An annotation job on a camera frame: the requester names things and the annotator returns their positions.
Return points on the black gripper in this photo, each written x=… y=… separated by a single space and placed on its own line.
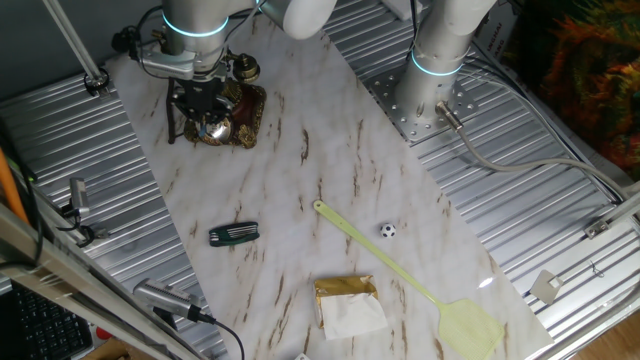
x=202 y=92

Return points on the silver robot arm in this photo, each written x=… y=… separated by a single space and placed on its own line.
x=435 y=50

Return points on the black fuzzy microphone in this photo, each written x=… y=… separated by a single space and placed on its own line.
x=121 y=39

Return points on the green hex key set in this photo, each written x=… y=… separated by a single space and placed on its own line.
x=234 y=234

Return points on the grey tripod pole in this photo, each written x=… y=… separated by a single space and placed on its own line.
x=75 y=45

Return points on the orange pole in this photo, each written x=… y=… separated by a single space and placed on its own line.
x=11 y=190

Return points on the mini soccer ball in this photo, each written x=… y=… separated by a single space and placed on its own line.
x=388 y=230

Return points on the gold tissue pack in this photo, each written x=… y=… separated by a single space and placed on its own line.
x=350 y=310

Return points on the red emergency stop button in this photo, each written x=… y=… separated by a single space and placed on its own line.
x=103 y=334

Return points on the brown cardboard box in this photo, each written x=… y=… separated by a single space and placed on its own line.
x=107 y=351

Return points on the black keyboard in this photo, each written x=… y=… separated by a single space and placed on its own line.
x=47 y=330

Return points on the white box with red print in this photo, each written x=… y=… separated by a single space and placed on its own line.
x=500 y=30

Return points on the yellow-green fly swatter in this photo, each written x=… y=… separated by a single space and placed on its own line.
x=470 y=330

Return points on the orange green fuzzy plush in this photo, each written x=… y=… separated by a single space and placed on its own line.
x=580 y=70

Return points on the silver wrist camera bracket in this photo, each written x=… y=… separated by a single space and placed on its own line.
x=165 y=65

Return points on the metal camera mount clamp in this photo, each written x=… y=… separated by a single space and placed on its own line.
x=78 y=195

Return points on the silver ribbed camera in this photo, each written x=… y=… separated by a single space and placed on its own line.
x=162 y=297

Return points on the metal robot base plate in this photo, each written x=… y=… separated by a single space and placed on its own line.
x=400 y=115

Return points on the aluminium frame bar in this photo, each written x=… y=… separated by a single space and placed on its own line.
x=625 y=207
x=75 y=277

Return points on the small metal bracket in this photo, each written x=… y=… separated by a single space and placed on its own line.
x=597 y=228

